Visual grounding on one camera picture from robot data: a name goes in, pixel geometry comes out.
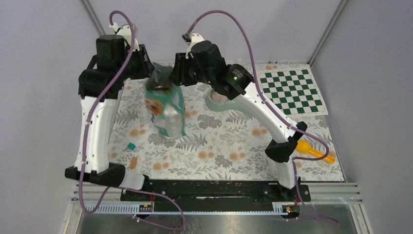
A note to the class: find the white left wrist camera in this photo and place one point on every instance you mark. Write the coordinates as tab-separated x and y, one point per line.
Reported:
127	34

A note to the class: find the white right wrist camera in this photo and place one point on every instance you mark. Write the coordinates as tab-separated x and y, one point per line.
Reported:
191	39

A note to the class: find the small teal cube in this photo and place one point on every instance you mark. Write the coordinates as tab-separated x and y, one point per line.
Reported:
131	146

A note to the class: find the mint double pet bowl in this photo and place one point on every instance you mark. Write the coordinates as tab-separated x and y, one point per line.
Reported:
220	103

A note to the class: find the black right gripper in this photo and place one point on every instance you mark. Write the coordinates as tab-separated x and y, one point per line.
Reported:
178	76

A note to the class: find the floral table mat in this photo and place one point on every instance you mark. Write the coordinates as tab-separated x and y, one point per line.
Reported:
227	145

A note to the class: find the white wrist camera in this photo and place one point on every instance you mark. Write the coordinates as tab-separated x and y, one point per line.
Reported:
191	39
127	34

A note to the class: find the green white checkerboard mat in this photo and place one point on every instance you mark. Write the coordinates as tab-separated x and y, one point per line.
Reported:
294	91

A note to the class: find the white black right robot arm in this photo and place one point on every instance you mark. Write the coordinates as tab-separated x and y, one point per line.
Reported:
205	64

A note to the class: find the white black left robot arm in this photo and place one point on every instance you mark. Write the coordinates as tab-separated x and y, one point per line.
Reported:
100	86

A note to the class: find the teal pet food bag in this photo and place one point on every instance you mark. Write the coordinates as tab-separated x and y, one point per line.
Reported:
165	103

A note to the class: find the small tan wooden block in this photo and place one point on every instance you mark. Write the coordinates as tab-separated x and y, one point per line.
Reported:
133	162

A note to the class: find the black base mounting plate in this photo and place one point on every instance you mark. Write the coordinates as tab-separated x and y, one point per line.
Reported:
217	196

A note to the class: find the yellow plastic scoop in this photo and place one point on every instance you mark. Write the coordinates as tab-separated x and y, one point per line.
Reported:
304	147

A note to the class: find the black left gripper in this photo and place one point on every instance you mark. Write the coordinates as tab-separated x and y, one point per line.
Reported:
146	67

